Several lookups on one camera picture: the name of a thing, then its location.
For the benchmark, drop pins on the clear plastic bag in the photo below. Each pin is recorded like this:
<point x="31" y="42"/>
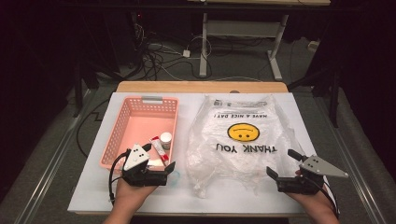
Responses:
<point x="218" y="168"/>

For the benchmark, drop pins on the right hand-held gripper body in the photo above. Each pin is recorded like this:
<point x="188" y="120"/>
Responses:
<point x="320" y="166"/>

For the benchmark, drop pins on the person's right hand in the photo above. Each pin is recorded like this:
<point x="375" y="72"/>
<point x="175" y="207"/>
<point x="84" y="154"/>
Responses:
<point x="314" y="202"/>

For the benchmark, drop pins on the metal floor rail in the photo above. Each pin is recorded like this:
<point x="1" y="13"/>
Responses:
<point x="355" y="177"/>
<point x="49" y="177"/>

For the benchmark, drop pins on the red and white tube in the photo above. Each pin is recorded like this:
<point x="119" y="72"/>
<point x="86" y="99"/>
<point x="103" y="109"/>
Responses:
<point x="158" y="149"/>

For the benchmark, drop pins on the black metal stand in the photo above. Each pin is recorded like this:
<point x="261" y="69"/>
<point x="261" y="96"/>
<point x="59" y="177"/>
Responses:
<point x="333" y="99"/>
<point x="77" y="93"/>

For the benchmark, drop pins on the white-legged desk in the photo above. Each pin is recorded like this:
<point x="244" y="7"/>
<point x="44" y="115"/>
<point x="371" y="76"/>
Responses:
<point x="204" y="46"/>

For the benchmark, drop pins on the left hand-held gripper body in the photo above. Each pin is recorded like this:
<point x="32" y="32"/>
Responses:
<point x="137" y="157"/>

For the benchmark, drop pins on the white power adapter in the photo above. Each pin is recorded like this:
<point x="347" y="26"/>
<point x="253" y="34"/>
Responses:
<point x="186" y="53"/>

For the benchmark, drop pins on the white table cover board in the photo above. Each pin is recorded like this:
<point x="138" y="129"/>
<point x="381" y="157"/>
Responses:
<point x="180" y="193"/>

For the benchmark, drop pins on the person's left hand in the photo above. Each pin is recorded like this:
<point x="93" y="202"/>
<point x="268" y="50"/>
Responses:
<point x="132" y="194"/>

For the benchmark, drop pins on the small white-capped jar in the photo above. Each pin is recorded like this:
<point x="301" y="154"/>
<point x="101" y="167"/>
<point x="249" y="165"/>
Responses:
<point x="166" y="138"/>

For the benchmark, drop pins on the beige power strip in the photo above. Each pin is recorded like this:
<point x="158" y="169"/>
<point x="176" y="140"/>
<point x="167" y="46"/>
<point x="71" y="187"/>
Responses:
<point x="313" y="45"/>

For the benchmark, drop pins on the dark device with red light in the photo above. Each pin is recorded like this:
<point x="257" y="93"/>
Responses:
<point x="139" y="31"/>

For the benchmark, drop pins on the pink plastic basket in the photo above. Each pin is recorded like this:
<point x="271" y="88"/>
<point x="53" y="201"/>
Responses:
<point x="140" y="124"/>

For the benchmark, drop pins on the white packet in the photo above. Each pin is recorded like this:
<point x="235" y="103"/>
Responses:
<point x="154" y="162"/>

